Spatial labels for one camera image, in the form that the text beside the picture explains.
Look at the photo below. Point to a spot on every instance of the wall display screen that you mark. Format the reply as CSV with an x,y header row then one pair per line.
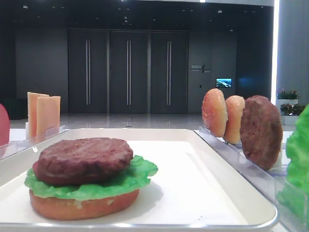
x,y
223,82

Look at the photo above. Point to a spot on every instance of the white rectangular tray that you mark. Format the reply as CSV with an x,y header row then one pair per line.
x,y
194,190

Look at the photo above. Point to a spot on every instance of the green lettuce leaf on burger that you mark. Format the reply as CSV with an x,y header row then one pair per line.
x,y
136,176

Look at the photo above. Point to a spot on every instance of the sesame bun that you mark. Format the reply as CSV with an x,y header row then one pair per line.
x,y
235,105
214,112

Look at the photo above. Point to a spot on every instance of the red tomato slice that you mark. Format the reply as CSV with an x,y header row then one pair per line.
x,y
4,126

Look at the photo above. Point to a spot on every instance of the sesame bun far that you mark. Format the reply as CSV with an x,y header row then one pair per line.
x,y
214,112

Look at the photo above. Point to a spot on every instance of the standing green lettuce leaf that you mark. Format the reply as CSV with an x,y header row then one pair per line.
x,y
298,164

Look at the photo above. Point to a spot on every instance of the standing brown meat patty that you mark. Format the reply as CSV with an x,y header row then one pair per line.
x,y
261,131

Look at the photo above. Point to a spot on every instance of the bottom bun slice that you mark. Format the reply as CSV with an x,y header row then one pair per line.
x,y
70,209

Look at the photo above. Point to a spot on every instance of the orange cheese slice front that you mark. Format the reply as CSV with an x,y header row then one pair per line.
x,y
48,114

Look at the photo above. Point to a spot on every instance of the potted flower planter upper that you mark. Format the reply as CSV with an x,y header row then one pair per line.
x,y
287,97

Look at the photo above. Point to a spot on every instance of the clear acrylic rail right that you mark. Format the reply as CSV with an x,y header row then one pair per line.
x,y
269,183

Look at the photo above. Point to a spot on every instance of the clear acrylic rail left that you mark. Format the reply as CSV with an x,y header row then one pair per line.
x,y
15,146

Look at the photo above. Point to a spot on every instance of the potted flower planter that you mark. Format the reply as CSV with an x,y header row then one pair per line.
x,y
290,113
287,97

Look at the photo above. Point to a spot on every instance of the sesame bun near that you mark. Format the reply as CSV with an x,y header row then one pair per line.
x,y
235,105

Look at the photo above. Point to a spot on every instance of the brown meat patty on burger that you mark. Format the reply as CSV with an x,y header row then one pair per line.
x,y
82,161

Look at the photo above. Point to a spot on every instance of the potted flower planter lower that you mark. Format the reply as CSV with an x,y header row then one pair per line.
x,y
290,113

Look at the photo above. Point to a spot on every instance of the orange cheese slice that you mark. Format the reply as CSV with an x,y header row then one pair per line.
x,y
48,114
32,112

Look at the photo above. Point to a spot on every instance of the clear acrylic rail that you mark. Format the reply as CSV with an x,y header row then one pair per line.
x,y
269,183
15,146

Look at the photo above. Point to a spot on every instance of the orange cheese slice rear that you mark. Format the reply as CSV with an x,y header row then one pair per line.
x,y
32,112

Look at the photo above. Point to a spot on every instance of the dark triple door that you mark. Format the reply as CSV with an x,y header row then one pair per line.
x,y
121,72

